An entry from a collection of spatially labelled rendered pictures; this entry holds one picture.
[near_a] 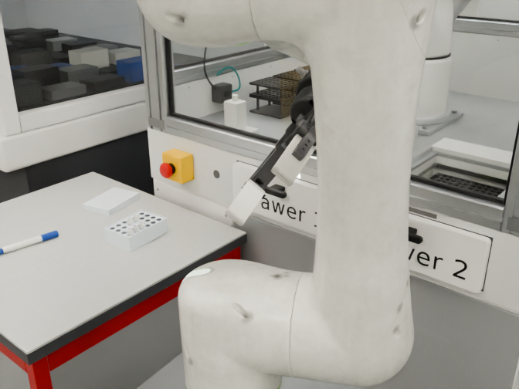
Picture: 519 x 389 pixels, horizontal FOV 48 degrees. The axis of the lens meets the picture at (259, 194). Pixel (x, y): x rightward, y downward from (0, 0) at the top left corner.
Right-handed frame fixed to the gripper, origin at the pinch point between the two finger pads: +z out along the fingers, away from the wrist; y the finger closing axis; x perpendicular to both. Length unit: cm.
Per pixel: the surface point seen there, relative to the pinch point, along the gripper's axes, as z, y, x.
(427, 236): -29.2, -16.0, 33.2
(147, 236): -17, -64, -6
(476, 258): -27.2, -9.9, 40.4
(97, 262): -5, -64, -11
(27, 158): -31, -100, -47
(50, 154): -37, -102, -43
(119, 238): -12, -64, -11
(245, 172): -37, -47, 1
